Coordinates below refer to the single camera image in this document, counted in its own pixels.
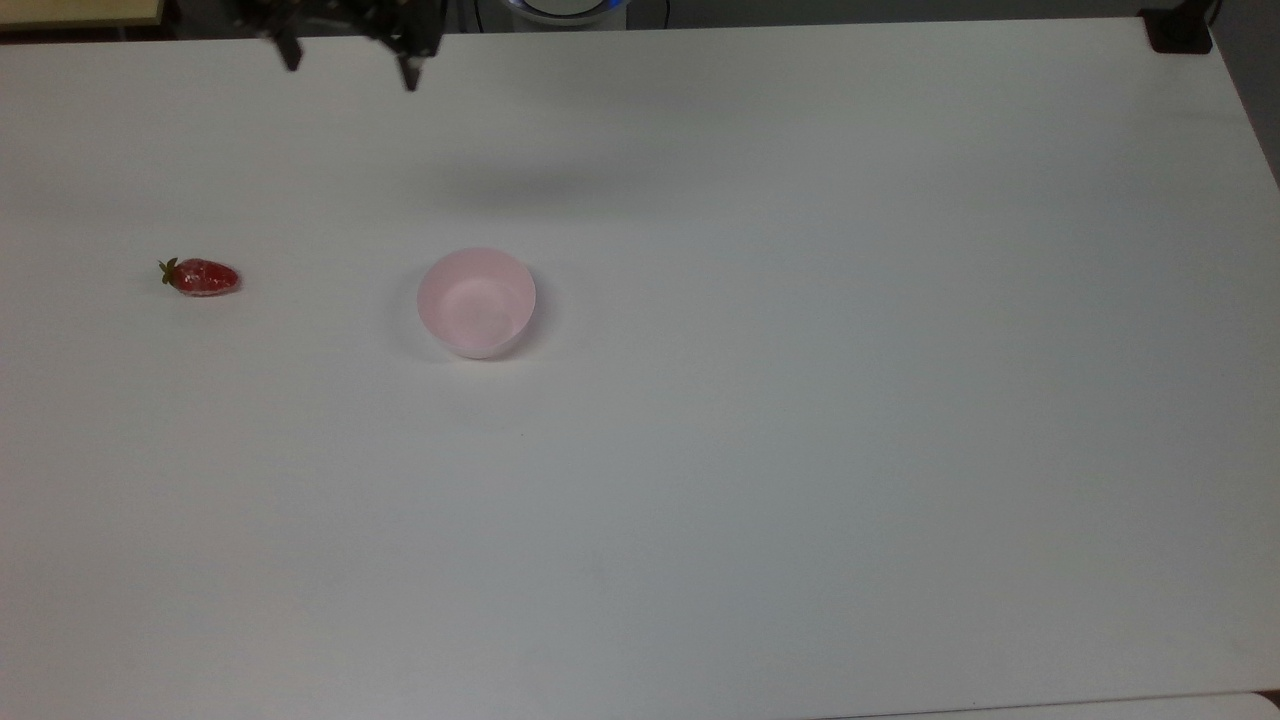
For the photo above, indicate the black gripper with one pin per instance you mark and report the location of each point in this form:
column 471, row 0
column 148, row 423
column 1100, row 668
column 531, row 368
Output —
column 390, row 20

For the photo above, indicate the red strawberry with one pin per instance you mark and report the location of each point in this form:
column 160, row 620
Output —
column 203, row 277

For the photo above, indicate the pink plastic bowl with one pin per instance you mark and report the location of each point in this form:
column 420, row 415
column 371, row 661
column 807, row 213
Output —
column 472, row 305

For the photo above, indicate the pale yellow side table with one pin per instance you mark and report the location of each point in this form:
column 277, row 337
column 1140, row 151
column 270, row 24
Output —
column 75, row 10

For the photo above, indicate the black table clamp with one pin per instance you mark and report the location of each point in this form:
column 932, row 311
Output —
column 1180, row 33

